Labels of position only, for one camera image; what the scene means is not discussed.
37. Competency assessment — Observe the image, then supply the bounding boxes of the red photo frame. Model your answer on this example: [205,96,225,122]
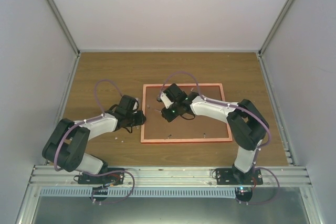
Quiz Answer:
[140,84,233,144]

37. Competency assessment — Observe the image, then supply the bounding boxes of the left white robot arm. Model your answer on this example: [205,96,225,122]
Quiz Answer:
[42,95,146,184]

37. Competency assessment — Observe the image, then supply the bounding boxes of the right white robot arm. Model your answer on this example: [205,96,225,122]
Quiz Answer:
[157,83,271,185]

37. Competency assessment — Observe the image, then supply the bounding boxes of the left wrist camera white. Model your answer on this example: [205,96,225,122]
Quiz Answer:
[133,98,139,110]

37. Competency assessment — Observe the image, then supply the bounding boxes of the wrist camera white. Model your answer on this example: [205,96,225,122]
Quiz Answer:
[133,98,139,110]
[157,92,174,109]

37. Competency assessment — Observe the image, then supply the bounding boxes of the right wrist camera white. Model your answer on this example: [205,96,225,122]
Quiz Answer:
[157,92,174,109]

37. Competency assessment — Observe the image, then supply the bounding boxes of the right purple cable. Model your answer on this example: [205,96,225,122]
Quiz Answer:
[156,71,280,206]

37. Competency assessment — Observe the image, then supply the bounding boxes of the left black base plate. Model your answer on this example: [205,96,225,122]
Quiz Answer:
[74,168,125,185]

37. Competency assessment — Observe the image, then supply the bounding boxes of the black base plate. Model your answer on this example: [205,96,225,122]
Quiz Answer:
[211,167,263,185]
[74,168,125,185]

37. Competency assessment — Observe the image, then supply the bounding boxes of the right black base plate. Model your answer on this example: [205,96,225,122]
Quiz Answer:
[211,167,263,185]

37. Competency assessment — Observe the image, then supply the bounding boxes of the grey slotted cable duct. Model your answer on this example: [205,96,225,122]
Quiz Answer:
[40,187,236,199]

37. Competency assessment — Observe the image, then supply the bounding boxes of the aluminium front rail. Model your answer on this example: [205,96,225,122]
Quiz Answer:
[28,165,312,188]

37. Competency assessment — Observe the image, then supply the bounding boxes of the left aluminium corner post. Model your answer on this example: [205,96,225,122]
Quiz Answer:
[30,0,80,56]

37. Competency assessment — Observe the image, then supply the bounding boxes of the aluminium corner post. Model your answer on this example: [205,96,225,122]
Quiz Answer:
[258,0,295,58]
[30,0,80,56]

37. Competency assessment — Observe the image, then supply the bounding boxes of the right aluminium corner post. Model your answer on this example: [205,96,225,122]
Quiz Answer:
[258,0,295,58]

